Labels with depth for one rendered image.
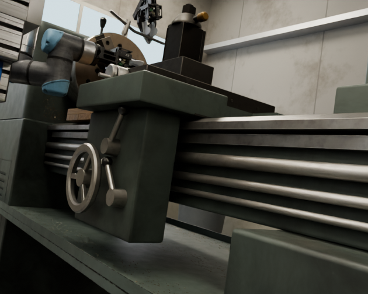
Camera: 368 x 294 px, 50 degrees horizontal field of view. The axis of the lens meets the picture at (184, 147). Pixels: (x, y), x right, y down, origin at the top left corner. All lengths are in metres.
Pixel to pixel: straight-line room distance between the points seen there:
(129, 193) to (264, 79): 4.01
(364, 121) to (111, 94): 0.49
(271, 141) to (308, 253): 0.23
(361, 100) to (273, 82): 3.98
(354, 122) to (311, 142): 0.08
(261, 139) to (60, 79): 0.73
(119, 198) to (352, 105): 0.44
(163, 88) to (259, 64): 4.09
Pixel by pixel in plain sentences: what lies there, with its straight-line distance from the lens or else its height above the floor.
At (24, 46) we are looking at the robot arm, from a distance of 1.31.
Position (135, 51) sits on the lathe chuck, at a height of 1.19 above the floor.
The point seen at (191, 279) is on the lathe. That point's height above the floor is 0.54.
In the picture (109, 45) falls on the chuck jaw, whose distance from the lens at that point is 1.51.
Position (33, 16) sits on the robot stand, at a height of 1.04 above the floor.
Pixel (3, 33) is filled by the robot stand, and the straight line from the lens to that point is 0.95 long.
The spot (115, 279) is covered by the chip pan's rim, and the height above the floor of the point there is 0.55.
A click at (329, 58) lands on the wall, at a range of 4.30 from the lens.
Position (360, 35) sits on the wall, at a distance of 4.22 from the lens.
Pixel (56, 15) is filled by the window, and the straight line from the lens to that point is 4.51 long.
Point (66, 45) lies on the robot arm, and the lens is 1.26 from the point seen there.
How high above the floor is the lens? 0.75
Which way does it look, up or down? 4 degrees up
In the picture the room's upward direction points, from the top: 8 degrees clockwise
